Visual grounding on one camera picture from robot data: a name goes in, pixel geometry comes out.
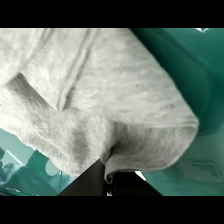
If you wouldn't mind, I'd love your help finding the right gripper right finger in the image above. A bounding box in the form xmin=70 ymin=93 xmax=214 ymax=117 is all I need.
xmin=111 ymin=170 xmax=164 ymax=197

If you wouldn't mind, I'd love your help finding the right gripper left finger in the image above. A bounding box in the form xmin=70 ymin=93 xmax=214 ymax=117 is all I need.
xmin=57 ymin=158 xmax=108 ymax=197

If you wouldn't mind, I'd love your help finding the light grey shirt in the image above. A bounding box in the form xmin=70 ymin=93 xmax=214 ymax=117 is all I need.
xmin=0 ymin=28 xmax=200 ymax=185

